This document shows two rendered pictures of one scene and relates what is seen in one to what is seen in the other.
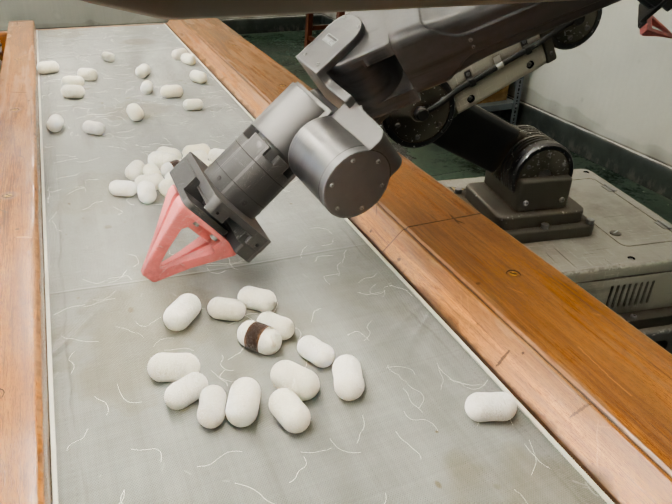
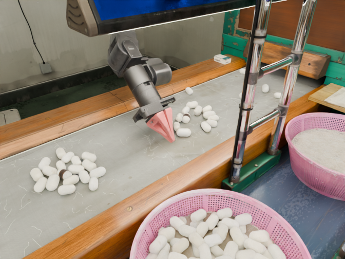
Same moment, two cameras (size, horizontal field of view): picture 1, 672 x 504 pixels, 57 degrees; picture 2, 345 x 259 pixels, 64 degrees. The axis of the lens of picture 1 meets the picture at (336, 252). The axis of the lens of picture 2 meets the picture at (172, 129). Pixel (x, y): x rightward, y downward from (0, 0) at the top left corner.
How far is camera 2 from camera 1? 0.90 m
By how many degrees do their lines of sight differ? 86
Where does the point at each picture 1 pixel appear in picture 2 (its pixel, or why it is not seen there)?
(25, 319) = (213, 150)
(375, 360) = (179, 106)
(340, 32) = (130, 44)
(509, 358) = (173, 89)
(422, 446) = (202, 98)
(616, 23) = not seen: outside the picture
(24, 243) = (172, 174)
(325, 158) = (167, 69)
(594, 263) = not seen: hidden behind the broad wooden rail
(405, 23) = (133, 34)
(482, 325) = (164, 91)
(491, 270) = not seen: hidden behind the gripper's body
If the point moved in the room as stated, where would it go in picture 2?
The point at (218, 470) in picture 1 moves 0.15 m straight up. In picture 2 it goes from (225, 117) to (231, 67)
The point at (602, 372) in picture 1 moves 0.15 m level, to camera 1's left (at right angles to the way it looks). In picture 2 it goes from (176, 78) to (191, 97)
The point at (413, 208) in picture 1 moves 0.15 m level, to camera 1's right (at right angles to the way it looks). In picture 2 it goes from (108, 101) to (103, 81)
